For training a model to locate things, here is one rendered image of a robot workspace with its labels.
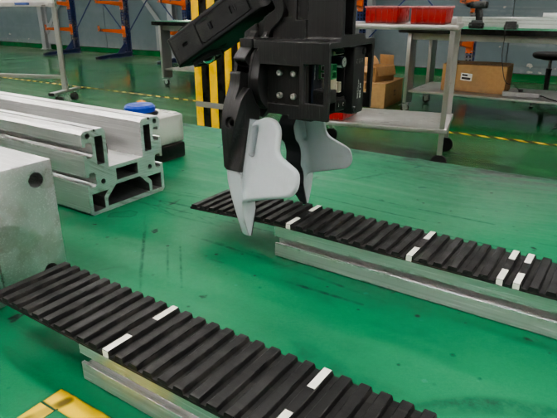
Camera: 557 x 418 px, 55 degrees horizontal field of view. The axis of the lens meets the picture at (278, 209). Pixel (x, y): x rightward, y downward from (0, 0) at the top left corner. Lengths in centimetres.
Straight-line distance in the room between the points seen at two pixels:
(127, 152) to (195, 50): 19
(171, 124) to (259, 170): 34
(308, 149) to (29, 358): 27
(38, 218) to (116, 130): 22
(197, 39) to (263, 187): 13
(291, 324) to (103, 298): 12
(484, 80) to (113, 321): 505
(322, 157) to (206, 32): 14
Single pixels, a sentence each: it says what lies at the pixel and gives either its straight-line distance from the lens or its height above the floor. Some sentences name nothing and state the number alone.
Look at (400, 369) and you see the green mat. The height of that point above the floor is 78.
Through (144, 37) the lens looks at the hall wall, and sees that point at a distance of 1149.
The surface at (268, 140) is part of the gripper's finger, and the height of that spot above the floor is 88.
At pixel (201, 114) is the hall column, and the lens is 398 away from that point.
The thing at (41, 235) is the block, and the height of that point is 82.
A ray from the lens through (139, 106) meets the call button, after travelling 72.
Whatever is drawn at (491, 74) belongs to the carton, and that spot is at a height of 39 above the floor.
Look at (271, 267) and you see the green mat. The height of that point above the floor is 78.
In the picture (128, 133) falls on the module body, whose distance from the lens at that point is 60.
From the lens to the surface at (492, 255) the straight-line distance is 40.
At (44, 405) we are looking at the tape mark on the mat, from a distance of 32.
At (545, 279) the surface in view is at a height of 81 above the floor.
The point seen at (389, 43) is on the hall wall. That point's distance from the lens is 850.
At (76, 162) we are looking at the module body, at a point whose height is 83.
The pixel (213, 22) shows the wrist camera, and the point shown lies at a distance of 44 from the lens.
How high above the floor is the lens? 98
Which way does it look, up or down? 21 degrees down
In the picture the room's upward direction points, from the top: straight up
